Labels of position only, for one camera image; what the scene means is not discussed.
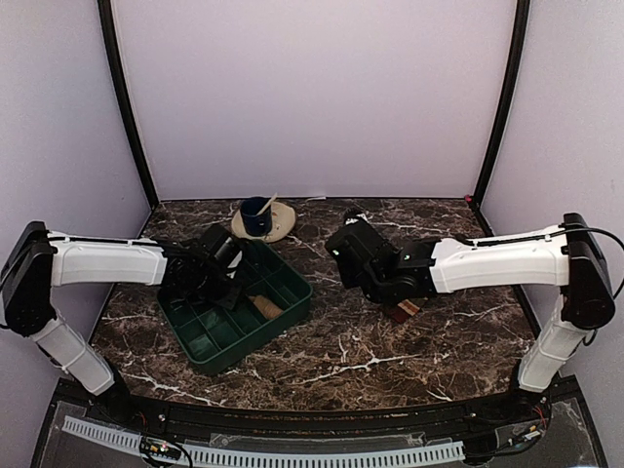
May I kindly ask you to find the striped brown red sock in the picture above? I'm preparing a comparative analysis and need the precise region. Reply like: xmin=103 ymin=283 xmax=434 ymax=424
xmin=382 ymin=298 xmax=426 ymax=324

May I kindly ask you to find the tan sock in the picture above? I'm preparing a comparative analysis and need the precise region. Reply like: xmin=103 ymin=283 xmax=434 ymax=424
xmin=248 ymin=295 xmax=283 ymax=321

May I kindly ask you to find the green plastic divided tray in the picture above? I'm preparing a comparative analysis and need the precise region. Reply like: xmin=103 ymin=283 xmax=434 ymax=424
xmin=157 ymin=241 xmax=313 ymax=375

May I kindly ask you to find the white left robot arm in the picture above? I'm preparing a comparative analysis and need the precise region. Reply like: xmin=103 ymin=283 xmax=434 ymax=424
xmin=1 ymin=221 xmax=244 ymax=425

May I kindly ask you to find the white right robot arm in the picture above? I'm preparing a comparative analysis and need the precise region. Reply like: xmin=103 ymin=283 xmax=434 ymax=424
xmin=363 ymin=214 xmax=620 ymax=423

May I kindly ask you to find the dark blue cup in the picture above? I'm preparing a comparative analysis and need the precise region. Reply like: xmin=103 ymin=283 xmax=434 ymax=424
xmin=240 ymin=196 xmax=273 ymax=237

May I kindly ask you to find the wooden stick in cup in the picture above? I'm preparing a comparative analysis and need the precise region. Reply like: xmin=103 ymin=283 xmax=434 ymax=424
xmin=256 ymin=192 xmax=278 ymax=216

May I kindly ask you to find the small circuit board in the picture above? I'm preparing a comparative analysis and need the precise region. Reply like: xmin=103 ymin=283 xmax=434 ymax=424
xmin=138 ymin=437 xmax=182 ymax=461

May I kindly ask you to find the black left frame post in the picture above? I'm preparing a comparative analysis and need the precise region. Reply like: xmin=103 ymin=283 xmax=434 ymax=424
xmin=97 ymin=0 xmax=160 ymax=210

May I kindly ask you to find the black frame post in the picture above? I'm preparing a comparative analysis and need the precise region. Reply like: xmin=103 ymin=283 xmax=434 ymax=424
xmin=471 ymin=0 xmax=530 ymax=211
xmin=97 ymin=0 xmax=160 ymax=210

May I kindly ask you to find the black front rail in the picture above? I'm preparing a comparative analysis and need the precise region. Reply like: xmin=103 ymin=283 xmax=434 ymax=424
xmin=126 ymin=395 xmax=520 ymax=438

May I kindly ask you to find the white slotted cable duct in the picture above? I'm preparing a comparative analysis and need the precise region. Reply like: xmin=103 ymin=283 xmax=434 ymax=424
xmin=61 ymin=416 xmax=466 ymax=467

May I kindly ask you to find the black right frame post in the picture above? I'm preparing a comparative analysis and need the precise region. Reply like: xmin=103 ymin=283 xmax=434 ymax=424
xmin=471 ymin=0 xmax=530 ymax=211

